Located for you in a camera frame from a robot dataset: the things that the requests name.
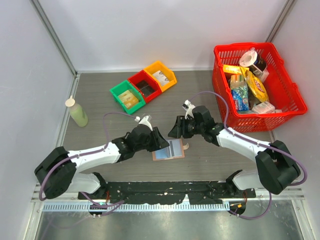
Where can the yellow snack packet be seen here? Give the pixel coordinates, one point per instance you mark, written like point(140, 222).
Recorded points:
point(234, 70)

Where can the yellow storage bin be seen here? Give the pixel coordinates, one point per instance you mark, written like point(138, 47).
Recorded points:
point(158, 65)

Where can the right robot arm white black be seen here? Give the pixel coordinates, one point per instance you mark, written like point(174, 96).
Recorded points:
point(275, 170)

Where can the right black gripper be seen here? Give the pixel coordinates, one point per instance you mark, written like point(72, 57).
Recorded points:
point(177, 131)

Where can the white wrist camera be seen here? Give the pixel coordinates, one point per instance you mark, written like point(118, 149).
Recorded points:
point(146, 121)
point(188, 107)

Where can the blue snack bag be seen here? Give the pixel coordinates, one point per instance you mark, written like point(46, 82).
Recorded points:
point(239, 92)

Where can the tan leather card holder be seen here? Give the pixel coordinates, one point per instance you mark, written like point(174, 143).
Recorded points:
point(162, 154)

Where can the grey patterned card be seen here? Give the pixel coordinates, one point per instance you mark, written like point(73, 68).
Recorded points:
point(163, 80)
point(158, 74)

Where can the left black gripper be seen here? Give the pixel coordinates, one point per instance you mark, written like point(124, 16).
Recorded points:
point(159, 141)

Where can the red storage bin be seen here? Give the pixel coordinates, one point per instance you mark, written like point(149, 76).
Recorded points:
point(142, 75)

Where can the green liquid squeeze bottle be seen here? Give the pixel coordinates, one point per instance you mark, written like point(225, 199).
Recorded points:
point(76, 112)

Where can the yellow cards in green bin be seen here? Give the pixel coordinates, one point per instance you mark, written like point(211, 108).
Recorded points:
point(128, 99)

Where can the white small box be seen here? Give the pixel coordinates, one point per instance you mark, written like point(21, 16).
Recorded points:
point(263, 108)

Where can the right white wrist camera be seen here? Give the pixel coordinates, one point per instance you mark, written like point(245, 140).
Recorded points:
point(188, 107)

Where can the green storage bin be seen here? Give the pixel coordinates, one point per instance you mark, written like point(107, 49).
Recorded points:
point(120, 88)

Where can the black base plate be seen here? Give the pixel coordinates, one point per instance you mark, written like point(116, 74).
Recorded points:
point(171, 192)

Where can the red plastic shopping basket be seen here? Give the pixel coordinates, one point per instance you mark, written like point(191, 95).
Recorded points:
point(282, 91)

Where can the dark labelled can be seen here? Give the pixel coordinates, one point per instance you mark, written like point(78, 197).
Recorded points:
point(257, 64)

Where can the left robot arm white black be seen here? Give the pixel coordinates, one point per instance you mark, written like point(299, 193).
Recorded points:
point(62, 171)

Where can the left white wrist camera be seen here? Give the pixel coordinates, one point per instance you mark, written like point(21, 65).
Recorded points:
point(146, 121)

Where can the black cards in red bin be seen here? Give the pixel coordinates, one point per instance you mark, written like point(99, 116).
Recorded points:
point(145, 88)

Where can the white slotted cable duct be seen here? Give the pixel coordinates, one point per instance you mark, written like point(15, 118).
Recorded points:
point(83, 206)

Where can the yellow chips bag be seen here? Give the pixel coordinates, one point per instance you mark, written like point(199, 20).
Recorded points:
point(256, 86)

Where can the white card with black stripe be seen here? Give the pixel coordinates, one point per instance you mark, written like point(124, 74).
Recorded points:
point(175, 148)

